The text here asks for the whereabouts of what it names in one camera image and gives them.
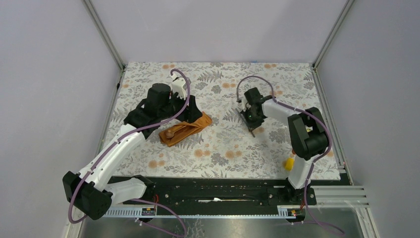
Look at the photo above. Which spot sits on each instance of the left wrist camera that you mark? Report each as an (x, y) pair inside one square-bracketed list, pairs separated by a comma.
[(179, 85)]

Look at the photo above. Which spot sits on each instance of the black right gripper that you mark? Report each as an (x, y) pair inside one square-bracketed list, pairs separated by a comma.
[(252, 125)]

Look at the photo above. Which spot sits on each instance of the yellow toy block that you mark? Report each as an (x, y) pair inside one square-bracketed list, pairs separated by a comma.
[(288, 164)]

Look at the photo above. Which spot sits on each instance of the floral tablecloth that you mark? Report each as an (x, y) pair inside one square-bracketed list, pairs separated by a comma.
[(225, 149)]

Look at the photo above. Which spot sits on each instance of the orange cloth napkin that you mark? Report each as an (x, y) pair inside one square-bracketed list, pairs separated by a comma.
[(194, 127)]

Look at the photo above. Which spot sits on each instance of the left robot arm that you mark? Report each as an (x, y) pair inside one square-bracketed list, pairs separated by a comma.
[(89, 189)]

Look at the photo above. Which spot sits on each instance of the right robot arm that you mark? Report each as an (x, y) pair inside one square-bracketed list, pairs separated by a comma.
[(309, 137)]

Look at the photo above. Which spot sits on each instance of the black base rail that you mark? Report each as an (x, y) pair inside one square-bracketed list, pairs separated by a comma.
[(211, 196)]

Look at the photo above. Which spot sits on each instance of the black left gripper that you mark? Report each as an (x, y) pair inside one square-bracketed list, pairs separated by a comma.
[(192, 113)]

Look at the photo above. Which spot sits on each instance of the dark metal utensil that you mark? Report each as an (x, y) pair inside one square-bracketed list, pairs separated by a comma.
[(248, 125)]

